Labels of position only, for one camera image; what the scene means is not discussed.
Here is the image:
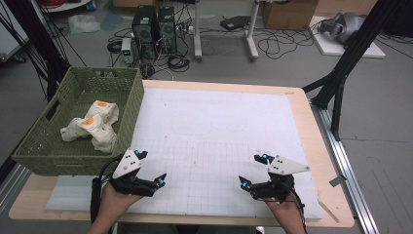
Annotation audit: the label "coiled black cable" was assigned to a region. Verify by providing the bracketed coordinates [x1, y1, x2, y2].
[167, 53, 191, 73]

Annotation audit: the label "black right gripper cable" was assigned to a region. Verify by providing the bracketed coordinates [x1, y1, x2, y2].
[283, 179, 309, 234]

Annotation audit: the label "black computer tower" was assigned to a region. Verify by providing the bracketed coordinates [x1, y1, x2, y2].
[131, 5, 160, 60]
[157, 5, 178, 55]

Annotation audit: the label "brown cardboard box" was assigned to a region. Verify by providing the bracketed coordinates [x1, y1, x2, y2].
[261, 0, 319, 31]

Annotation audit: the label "white grid mat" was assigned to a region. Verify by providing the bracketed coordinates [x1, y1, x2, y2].
[45, 87, 324, 220]

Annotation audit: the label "grey tape piece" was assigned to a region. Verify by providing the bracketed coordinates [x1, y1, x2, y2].
[328, 175, 348, 188]

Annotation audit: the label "clear plastic bag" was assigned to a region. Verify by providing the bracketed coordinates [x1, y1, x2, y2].
[67, 13, 102, 35]

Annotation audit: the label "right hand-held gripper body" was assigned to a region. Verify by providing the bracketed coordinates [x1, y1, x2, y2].
[251, 154, 311, 203]

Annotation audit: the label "green woven basket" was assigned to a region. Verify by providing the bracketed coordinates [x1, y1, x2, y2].
[11, 66, 145, 177]

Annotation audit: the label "black flat device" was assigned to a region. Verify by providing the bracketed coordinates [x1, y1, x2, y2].
[219, 15, 251, 32]

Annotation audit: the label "person's right hand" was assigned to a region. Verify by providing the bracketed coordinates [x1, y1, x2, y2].
[263, 194, 307, 228]

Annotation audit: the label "black metal stand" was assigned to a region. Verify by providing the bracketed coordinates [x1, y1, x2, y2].
[0, 0, 73, 102]
[301, 0, 403, 141]

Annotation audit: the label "white floor board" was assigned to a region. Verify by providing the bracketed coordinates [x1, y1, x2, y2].
[310, 15, 387, 59]

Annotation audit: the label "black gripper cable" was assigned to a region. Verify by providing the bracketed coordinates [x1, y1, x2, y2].
[90, 155, 124, 225]
[283, 179, 309, 234]

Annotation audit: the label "person's left hand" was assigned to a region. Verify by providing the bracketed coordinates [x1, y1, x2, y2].
[96, 183, 144, 226]

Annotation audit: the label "thin wooden stick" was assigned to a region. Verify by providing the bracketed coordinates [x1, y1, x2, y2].
[317, 198, 341, 224]

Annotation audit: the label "loose black floor cables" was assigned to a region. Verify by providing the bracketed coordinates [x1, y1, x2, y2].
[257, 27, 315, 60]

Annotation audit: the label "white desk leg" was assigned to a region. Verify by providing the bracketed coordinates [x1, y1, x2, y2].
[193, 0, 204, 62]
[244, 0, 261, 62]

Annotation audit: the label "cream egg print cloth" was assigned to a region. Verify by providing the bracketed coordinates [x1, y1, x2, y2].
[59, 99, 120, 154]

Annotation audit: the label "grey helmet-like device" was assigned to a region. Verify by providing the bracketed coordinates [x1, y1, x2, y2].
[318, 12, 366, 45]

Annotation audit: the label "small grey power supply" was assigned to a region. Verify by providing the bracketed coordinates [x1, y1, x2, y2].
[121, 37, 135, 65]

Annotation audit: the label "aluminium rail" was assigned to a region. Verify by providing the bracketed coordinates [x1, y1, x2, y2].
[310, 100, 381, 234]
[0, 164, 32, 214]

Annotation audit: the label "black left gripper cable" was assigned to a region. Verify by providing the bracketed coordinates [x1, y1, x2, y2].
[90, 155, 124, 225]

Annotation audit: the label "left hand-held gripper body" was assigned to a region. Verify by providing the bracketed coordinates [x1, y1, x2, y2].
[109, 148, 157, 198]

